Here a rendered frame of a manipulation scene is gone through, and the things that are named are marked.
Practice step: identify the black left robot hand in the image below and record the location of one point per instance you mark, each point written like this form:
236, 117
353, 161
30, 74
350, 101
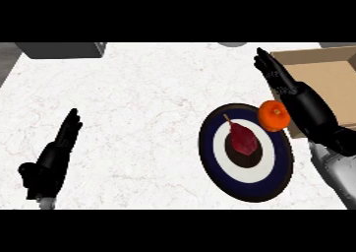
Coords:
52, 162

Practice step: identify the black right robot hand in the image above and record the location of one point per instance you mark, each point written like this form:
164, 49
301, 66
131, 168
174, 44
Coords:
309, 105

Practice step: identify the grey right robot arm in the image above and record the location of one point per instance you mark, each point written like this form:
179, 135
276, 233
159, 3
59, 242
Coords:
341, 177

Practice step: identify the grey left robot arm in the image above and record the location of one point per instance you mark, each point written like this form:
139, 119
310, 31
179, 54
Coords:
46, 203

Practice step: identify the brown cardboard box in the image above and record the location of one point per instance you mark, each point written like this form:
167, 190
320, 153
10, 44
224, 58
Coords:
329, 85

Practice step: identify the red pear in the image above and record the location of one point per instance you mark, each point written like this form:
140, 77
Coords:
242, 139

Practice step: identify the dark blue and white plate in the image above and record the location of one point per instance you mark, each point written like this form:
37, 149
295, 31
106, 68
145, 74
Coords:
247, 152

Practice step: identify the dark grey box appliance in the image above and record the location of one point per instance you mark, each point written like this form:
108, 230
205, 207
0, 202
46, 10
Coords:
61, 50

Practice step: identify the orange fruit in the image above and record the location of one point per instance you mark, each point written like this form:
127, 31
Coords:
275, 115

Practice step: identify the grey round object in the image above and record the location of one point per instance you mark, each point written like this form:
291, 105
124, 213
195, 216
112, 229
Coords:
232, 44

